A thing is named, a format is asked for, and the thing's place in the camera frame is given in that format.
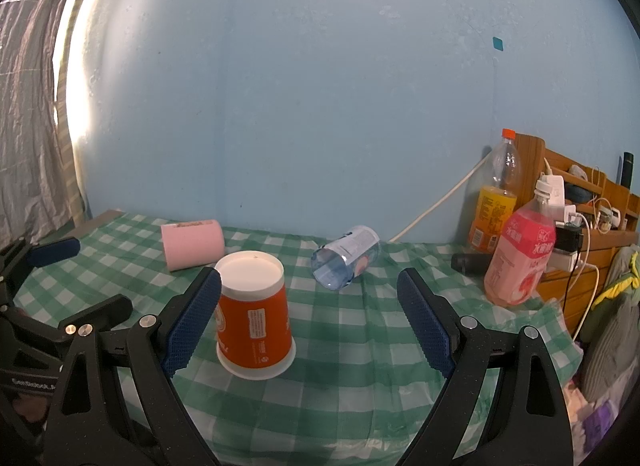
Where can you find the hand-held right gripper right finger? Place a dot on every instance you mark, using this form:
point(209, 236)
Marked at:
point(426, 328)

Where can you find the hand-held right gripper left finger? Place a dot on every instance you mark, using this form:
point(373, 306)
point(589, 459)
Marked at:
point(192, 318)

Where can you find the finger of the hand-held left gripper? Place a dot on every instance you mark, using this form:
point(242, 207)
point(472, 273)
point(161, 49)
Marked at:
point(102, 310)
point(55, 251)

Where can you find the orange paper cup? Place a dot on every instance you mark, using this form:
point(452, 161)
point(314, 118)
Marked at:
point(255, 326)

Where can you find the pink cup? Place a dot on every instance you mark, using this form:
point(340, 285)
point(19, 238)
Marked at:
point(192, 245)

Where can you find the green checked tablecloth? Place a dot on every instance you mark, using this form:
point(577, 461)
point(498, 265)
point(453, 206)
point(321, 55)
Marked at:
point(350, 351)

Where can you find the black cylindrical object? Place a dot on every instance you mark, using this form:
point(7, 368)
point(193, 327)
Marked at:
point(470, 262)

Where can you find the clear cut plastic bottle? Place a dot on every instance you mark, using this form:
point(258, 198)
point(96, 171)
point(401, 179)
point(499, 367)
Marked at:
point(346, 258)

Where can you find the pink drink bottle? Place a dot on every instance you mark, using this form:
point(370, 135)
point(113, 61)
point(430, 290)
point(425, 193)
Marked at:
point(517, 263)

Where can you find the wooden shelf unit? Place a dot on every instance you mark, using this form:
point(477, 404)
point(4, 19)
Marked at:
point(552, 291)

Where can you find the grey curtain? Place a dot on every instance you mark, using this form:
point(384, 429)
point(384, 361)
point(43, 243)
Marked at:
point(25, 120)

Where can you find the orange soda bottle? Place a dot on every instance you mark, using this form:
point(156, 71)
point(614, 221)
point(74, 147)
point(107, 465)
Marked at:
point(492, 208)

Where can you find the white power adapter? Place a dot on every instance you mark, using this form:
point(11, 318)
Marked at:
point(564, 260)

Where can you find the black power adapter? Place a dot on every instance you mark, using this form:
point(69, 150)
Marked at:
point(570, 238)

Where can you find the white charger plug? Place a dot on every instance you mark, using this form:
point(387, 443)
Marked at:
point(554, 192)

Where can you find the green and yellow clothes pile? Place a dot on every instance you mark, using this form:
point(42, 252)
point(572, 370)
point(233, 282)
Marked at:
point(615, 316)

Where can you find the small white device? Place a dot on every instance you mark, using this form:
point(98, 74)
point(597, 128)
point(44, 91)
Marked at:
point(611, 217)

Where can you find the grey cloth item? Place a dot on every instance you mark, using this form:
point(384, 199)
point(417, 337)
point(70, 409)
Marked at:
point(580, 171)

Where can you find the dark slim bottle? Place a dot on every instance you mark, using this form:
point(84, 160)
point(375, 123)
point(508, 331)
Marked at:
point(628, 170)

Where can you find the teal wall sticker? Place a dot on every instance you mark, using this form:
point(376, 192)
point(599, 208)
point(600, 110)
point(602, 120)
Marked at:
point(498, 43)

